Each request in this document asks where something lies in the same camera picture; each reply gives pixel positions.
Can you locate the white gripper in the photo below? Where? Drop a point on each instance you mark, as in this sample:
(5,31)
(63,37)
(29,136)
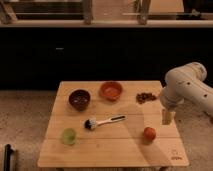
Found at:
(170,100)

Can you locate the red apple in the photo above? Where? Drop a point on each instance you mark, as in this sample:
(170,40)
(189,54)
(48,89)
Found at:
(149,133)

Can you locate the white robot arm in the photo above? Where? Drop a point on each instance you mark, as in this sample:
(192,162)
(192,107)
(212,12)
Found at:
(185,82)

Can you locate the red bowl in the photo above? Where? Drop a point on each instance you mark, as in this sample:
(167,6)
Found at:
(111,90)

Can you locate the dark brown bowl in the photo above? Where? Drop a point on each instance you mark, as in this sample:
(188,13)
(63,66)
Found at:
(79,99)

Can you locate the bunch of dark grapes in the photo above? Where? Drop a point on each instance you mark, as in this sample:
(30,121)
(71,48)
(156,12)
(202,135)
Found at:
(144,97)

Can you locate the wooden table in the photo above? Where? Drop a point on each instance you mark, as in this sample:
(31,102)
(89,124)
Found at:
(117,145)

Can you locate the green cup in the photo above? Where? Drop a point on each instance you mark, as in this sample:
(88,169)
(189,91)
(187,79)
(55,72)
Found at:
(68,136)

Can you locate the dark cabinet counter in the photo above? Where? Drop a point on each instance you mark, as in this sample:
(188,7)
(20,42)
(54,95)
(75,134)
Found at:
(42,56)

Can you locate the black object at floor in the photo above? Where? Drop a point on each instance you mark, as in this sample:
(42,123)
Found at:
(8,151)

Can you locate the white handled dish brush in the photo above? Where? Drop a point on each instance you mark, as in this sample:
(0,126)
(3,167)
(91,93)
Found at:
(93,123)

